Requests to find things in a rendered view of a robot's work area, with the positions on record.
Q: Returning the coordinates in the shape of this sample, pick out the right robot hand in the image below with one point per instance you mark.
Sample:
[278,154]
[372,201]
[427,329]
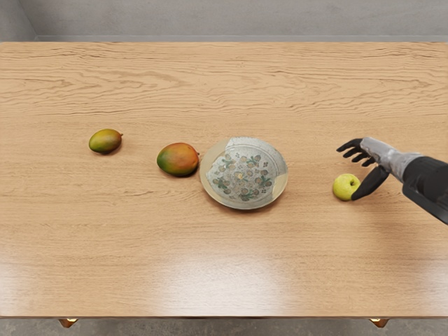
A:
[385,157]

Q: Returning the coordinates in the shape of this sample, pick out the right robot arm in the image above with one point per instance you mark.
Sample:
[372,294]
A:
[428,183]

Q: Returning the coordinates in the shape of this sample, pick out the patterned ceramic plate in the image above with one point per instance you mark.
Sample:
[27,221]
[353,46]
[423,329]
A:
[243,173]

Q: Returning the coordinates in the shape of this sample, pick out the yellow-green apple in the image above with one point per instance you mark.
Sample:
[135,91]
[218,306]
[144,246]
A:
[344,186]

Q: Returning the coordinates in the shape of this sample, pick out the large red-green mango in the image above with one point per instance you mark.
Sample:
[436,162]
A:
[177,159]

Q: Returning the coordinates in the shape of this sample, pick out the small green-orange mango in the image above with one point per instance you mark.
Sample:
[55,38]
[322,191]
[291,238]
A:
[105,140]

